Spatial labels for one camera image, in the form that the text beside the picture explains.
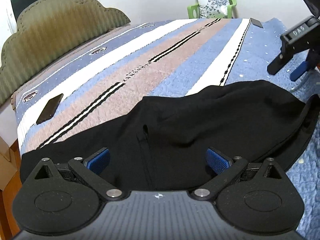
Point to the cardboard nightstand box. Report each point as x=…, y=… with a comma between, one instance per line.
x=7, y=160

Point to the green plastic chair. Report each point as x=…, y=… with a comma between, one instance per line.
x=192, y=11

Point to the green padded headboard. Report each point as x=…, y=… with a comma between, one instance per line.
x=57, y=35

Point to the black pants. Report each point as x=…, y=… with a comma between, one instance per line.
x=187, y=120

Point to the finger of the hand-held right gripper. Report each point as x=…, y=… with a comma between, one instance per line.
x=297, y=36
x=300, y=70

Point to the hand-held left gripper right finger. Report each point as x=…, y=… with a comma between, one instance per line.
x=217, y=160

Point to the black smartphone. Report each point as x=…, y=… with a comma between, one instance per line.
x=50, y=108

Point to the striped quilted bed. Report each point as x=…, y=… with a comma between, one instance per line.
x=150, y=80

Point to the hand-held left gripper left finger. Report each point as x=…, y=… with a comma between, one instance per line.
x=98, y=160

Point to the small dark flat object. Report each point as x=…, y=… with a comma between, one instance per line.
x=256, y=22

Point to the brown ruffled pillow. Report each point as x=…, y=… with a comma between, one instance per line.
x=13, y=101

